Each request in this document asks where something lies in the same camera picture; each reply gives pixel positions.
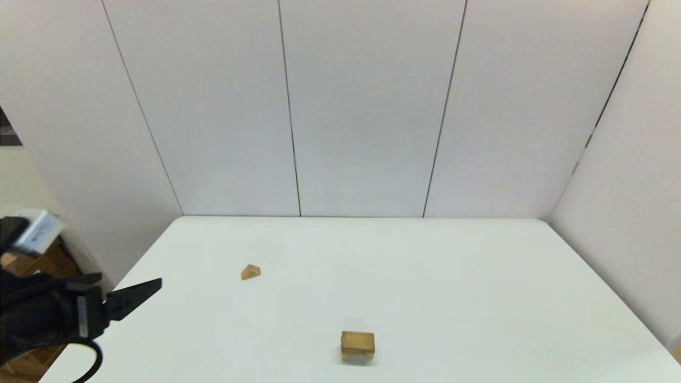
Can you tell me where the rectangular wooden building block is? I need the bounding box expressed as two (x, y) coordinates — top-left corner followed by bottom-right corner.
(340, 331), (376, 350)

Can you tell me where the arched wooden building block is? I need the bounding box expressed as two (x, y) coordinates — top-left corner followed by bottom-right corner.
(342, 347), (376, 367)

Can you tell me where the tall labelled cardboard box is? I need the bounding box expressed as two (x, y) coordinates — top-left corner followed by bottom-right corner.
(0, 239), (102, 369)

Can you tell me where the low brown cardboard box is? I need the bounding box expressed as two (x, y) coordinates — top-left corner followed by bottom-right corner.
(0, 348), (64, 381)

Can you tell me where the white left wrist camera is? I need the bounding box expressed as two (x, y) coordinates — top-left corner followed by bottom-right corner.
(10, 209), (65, 257)

